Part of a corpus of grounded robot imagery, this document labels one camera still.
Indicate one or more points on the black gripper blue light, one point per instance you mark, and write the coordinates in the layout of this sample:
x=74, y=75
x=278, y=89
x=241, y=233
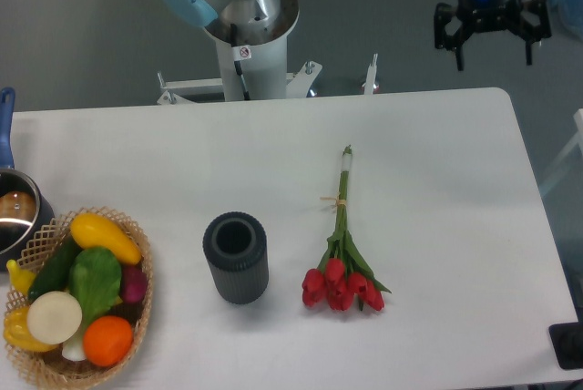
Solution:
x=527, y=19

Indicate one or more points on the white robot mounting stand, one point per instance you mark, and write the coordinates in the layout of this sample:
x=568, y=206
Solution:
x=247, y=72

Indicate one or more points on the red tulip bouquet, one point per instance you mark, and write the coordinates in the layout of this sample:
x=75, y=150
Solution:
x=343, y=276

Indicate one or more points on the black device at table edge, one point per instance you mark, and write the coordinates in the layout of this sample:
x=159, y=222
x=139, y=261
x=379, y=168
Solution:
x=566, y=339

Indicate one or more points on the dark grey ribbed vase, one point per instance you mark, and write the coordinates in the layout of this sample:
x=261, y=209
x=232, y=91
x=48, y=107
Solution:
x=235, y=247

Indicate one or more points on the purple red radish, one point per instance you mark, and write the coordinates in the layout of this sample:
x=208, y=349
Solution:
x=134, y=284

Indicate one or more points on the yellow squash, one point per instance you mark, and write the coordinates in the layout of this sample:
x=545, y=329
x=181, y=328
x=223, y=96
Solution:
x=90, y=230

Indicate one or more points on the green lettuce leaf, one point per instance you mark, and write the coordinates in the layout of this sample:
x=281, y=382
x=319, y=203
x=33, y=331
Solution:
x=94, y=280

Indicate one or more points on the orange fruit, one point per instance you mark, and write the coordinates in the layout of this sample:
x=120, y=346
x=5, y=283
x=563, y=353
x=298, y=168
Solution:
x=107, y=340

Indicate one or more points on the dark green cucumber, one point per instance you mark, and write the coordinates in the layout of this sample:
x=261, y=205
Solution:
x=55, y=272

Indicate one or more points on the white round onion slice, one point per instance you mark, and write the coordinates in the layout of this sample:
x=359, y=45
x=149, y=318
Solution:
x=54, y=317

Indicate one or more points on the small yellow banana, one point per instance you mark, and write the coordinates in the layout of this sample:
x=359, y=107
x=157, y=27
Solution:
x=20, y=279

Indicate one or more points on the woven wicker basket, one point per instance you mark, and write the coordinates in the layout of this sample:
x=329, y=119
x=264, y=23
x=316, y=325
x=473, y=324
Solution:
x=50, y=370

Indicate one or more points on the yellow bell pepper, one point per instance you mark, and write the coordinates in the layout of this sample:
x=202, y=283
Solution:
x=17, y=334

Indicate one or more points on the white frame at right edge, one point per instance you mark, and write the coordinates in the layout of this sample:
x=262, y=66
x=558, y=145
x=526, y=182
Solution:
x=562, y=163

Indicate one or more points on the blue handled saucepan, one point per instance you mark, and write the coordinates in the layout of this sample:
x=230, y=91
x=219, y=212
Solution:
x=24, y=209

